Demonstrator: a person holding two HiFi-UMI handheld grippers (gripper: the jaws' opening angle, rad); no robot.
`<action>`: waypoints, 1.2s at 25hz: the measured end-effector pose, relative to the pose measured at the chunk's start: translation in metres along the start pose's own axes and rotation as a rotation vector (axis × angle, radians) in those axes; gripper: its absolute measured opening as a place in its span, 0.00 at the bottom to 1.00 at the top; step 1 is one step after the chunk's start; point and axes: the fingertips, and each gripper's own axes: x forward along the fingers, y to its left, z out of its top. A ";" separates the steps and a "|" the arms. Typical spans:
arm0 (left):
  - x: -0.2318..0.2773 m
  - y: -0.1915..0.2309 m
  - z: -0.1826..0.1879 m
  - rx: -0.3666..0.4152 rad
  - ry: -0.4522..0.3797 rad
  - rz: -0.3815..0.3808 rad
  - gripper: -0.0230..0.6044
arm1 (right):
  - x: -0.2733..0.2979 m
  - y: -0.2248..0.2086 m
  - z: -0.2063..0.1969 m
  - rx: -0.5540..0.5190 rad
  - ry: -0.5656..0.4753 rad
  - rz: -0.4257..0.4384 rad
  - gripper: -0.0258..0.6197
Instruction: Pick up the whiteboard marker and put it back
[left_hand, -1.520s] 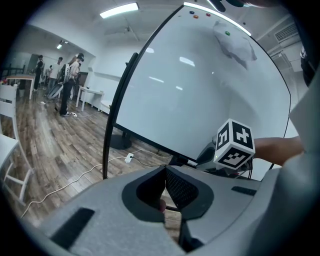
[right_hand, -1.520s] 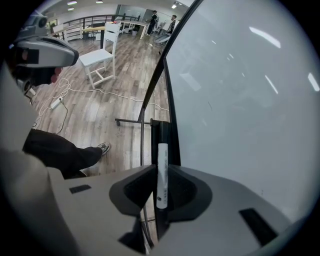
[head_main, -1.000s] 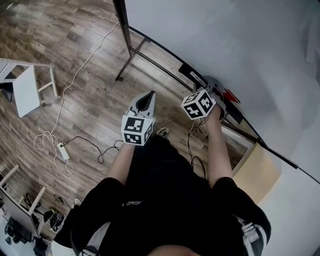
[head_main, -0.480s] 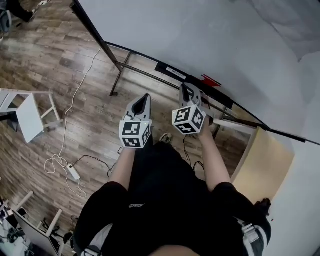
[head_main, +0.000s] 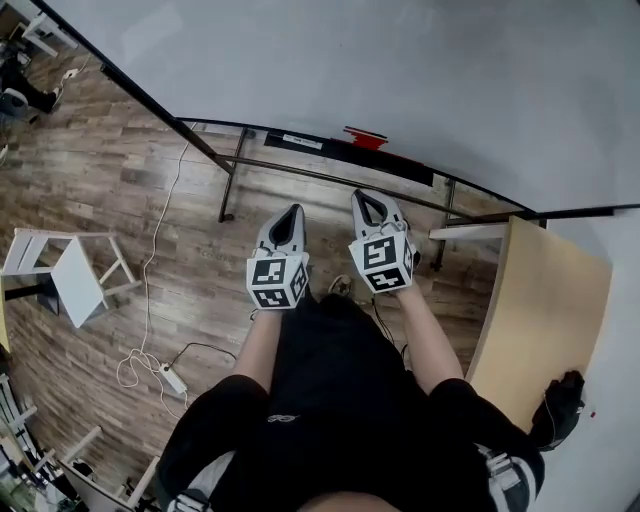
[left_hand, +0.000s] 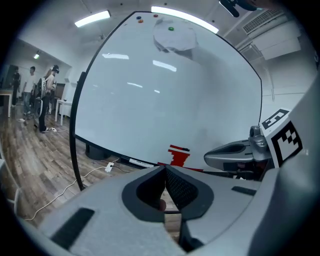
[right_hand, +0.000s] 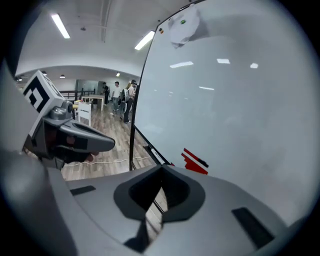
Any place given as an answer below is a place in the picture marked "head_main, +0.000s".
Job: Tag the person's left forearm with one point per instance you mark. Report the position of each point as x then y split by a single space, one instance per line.
257 345

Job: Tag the small white side table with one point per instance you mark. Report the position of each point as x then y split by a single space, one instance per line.
75 280

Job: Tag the white rectangular table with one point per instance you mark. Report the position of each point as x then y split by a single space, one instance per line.
47 25

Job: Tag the person's black clothing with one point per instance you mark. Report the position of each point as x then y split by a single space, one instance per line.
350 400

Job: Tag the white rectangular sticker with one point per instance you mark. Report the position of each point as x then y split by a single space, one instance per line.
301 140

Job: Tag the person's right forearm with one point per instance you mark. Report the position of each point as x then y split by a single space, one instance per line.
430 340

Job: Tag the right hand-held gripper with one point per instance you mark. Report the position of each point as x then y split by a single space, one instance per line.
382 260

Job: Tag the light wooden table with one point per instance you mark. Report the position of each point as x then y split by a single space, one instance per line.
545 310

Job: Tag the white table frame bar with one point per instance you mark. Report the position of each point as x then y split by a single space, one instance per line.
470 231

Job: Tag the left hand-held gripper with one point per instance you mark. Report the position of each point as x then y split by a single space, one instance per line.
272 280

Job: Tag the person's shoe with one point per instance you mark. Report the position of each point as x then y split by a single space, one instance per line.
340 286

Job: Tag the white table with wooden legs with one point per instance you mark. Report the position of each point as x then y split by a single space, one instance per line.
100 480

